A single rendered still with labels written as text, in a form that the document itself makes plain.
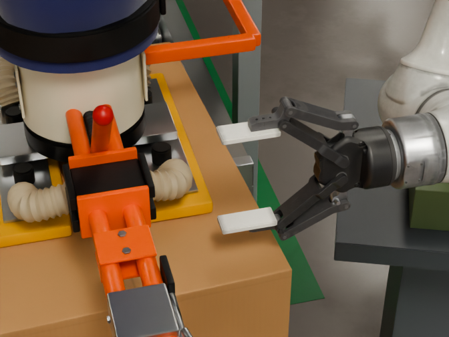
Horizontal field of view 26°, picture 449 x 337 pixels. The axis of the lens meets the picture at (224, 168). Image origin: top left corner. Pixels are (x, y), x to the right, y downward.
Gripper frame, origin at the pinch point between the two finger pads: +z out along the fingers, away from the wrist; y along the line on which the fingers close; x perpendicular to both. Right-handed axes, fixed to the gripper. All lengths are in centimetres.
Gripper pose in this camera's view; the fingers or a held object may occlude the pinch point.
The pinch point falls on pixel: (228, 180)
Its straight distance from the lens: 116.3
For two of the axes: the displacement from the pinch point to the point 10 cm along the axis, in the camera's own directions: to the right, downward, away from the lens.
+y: 0.0, 7.9, 6.1
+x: -2.5, -5.9, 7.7
